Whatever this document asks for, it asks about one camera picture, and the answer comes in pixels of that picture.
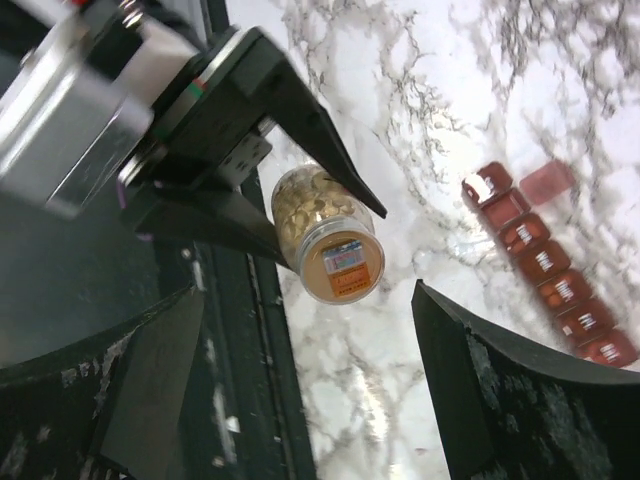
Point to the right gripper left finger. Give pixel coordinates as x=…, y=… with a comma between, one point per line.
x=106, y=406

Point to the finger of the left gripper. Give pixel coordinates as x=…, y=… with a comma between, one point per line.
x=269, y=80
x=220, y=220

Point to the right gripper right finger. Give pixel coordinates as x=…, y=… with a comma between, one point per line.
x=510, y=408

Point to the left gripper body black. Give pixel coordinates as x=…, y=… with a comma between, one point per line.
x=113, y=90

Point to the clear pill bottle yellow capsules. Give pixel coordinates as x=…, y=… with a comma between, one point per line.
x=326, y=236

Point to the red weekly pill organizer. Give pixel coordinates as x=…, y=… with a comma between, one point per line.
x=575, y=311

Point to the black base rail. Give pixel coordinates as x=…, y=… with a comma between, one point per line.
x=62, y=282

